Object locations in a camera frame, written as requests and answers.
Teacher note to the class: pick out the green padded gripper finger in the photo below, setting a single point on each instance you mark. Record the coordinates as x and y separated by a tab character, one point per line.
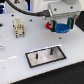
53	25
70	22

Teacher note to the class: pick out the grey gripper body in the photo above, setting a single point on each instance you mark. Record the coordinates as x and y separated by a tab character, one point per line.
62	10

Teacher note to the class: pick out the small red gear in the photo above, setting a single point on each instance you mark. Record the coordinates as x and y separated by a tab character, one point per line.
48	26

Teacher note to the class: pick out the large blue gear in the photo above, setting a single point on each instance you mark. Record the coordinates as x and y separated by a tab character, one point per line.
62	28

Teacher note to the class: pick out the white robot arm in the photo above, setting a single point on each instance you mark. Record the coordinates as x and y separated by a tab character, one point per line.
37	6

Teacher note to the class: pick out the right black peg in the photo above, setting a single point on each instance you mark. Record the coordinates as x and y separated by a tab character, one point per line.
52	51

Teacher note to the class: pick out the beige electrical connector block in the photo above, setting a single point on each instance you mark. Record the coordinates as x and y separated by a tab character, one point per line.
18	27

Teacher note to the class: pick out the black peg base plate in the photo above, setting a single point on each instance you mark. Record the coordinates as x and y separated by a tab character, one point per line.
44	56

